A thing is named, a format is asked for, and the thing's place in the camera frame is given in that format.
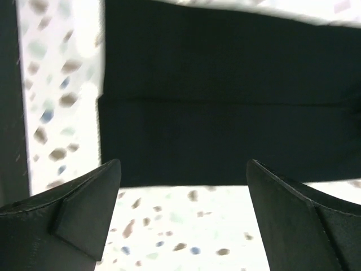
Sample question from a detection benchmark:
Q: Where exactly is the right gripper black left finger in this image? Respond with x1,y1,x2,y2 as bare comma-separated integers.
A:
1,159,121,271

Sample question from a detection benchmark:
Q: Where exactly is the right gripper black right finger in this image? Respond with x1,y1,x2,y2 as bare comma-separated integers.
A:
246,160,360,271

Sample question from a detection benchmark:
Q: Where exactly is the black t shirt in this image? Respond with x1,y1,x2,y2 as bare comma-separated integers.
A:
98,1,360,187

